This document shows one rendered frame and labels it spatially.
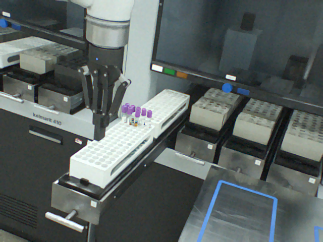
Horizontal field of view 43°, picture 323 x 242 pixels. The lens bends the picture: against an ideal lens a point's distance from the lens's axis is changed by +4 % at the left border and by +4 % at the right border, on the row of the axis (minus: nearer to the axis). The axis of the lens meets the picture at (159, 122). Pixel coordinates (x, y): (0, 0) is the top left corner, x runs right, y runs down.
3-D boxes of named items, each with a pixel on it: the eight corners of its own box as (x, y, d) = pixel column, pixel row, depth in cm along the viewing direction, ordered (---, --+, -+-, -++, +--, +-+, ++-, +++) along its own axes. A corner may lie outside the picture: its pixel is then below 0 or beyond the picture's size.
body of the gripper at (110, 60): (131, 45, 89) (127, 83, 93) (99, 35, 91) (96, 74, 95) (115, 51, 82) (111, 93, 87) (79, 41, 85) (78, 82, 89)
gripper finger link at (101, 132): (104, 111, 96) (107, 111, 95) (102, 136, 99) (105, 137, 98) (98, 115, 93) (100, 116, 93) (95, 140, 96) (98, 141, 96)
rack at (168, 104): (163, 103, 152) (166, 88, 149) (187, 110, 149) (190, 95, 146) (127, 131, 126) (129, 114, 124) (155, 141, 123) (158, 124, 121)
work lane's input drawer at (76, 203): (160, 114, 158) (163, 94, 154) (192, 124, 154) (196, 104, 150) (38, 217, 96) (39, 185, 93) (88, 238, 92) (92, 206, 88)
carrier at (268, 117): (273, 132, 137) (277, 117, 135) (272, 135, 136) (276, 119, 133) (239, 122, 141) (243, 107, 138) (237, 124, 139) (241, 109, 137)
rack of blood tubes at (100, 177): (124, 134, 125) (126, 116, 122) (153, 143, 122) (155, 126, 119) (67, 179, 100) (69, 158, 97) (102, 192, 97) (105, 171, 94)
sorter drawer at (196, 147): (225, 92, 192) (230, 74, 188) (254, 100, 188) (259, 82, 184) (168, 156, 130) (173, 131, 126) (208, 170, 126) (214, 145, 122)
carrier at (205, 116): (222, 129, 134) (226, 113, 132) (220, 131, 133) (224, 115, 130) (190, 119, 138) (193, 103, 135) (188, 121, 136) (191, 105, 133)
